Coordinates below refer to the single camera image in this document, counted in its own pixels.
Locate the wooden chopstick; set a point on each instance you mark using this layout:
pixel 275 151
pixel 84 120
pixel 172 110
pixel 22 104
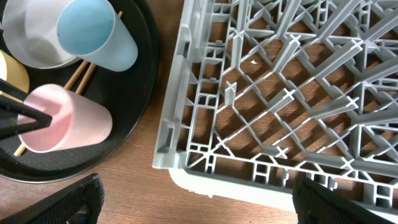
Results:
pixel 75 75
pixel 20 150

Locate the yellow bowl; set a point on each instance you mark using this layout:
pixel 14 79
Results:
pixel 14 72

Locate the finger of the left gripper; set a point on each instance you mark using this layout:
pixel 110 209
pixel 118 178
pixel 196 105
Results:
pixel 40 119

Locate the pink plastic cup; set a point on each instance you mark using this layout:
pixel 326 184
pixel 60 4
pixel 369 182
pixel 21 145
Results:
pixel 76 120

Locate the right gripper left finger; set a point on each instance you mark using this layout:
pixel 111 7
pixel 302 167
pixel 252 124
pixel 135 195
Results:
pixel 80 202

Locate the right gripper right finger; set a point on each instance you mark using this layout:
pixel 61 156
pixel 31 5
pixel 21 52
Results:
pixel 315 203

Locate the grey round plate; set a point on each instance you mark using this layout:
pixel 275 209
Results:
pixel 30 33

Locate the blue plastic cup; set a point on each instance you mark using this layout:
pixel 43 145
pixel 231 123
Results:
pixel 93 31

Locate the round black serving tray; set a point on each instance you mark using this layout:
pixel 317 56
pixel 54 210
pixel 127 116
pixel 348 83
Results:
pixel 125 94

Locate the grey dishwasher rack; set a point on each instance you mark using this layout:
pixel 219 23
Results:
pixel 261 92

